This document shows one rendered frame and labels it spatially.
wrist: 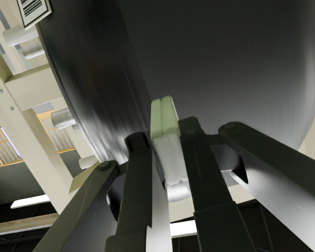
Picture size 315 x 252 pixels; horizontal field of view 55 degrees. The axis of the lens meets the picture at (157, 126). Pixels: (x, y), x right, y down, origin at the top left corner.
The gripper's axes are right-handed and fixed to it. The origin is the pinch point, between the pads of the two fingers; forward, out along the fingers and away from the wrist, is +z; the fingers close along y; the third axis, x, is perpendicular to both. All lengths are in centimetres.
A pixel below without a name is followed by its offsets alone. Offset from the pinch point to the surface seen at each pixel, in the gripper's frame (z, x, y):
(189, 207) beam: 65, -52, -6
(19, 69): 624, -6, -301
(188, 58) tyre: 11.2, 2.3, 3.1
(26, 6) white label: 14.6, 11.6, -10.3
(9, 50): 618, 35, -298
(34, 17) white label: 13.9, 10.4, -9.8
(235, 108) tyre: 12.0, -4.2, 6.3
